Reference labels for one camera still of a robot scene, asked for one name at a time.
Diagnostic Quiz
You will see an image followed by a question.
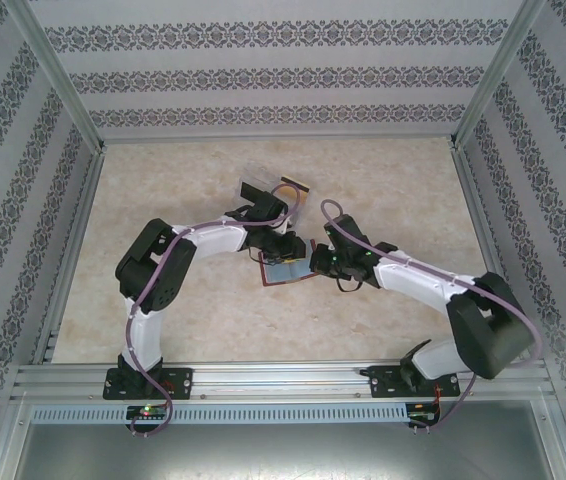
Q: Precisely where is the brown leather card holder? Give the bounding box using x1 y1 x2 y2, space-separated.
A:
259 248 315 289

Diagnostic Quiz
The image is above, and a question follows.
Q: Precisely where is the clear acrylic card organizer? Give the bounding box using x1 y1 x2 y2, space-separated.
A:
235 162 313 226

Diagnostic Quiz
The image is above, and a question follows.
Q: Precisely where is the gold card with black stripe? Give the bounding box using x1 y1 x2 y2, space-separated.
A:
280 174 312 207

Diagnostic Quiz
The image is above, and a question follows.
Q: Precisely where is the grey metal sheet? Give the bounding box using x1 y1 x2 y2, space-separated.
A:
12 422 566 480

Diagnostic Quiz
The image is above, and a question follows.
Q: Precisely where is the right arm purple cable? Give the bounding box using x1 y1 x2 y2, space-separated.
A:
320 198 544 434

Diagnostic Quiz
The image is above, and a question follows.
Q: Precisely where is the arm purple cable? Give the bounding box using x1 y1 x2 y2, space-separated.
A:
125 183 302 437
320 198 544 434

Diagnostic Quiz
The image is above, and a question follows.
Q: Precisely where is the aluminium mounting rail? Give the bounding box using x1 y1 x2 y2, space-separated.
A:
10 360 558 401

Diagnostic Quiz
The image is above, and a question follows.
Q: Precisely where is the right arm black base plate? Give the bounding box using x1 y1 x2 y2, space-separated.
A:
368 364 462 399

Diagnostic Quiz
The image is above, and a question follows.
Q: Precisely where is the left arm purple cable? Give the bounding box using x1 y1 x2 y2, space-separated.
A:
125 183 302 437

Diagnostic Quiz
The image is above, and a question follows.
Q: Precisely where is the aluminium side rail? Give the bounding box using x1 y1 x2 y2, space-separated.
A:
31 147 108 365
450 144 532 359

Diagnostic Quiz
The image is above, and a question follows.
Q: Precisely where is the slotted grey cable duct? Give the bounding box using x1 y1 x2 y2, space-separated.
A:
30 402 410 424

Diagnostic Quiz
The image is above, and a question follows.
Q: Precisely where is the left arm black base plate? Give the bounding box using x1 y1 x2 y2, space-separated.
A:
102 367 194 401

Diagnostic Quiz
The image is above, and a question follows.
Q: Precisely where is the aluminium frame post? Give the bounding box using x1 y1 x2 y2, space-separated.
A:
5 0 109 154
450 0 549 149

